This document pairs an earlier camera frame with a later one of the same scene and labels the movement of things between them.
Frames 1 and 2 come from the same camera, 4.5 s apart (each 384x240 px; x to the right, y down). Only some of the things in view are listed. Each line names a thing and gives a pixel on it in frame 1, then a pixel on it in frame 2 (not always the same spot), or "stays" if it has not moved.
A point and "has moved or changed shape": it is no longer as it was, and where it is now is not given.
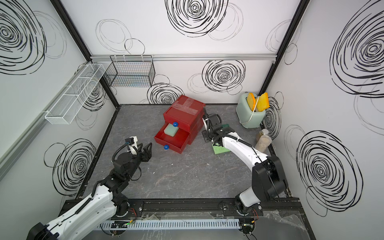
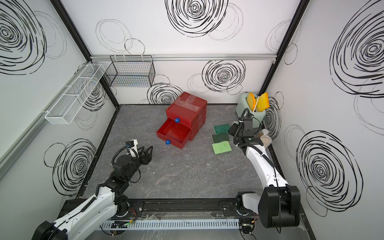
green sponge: [171, 130] has moved or changed shape
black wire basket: [130, 71] stays
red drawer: [176, 143] has moved or changed shape
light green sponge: [219, 149] stays
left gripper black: [147, 154] stays
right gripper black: [204, 132] → [233, 128]
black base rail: [198, 207] stays
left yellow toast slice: [251, 100] stays
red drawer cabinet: [184, 121] stays
